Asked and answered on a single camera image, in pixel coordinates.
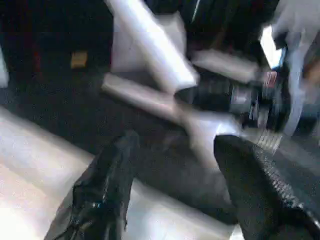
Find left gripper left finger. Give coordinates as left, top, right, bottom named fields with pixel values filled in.
left=44, top=131, right=141, bottom=240

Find black work mat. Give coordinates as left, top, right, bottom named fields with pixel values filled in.
left=0, top=50, right=320, bottom=223

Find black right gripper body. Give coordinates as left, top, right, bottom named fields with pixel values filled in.
left=229, top=70, right=293, bottom=134

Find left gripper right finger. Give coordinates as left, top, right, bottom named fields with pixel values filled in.
left=213, top=134, right=320, bottom=240

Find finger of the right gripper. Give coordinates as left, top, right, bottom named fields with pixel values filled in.
left=175, top=74, right=234, bottom=114

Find white plastic table top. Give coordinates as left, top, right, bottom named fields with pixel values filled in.
left=0, top=107, right=238, bottom=240

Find white plastic table leg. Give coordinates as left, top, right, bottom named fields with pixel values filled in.
left=105, top=0, right=199, bottom=95
left=101, top=72, right=242, bottom=168

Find small yellow label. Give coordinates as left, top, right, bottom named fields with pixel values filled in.
left=70, top=51, right=89, bottom=69

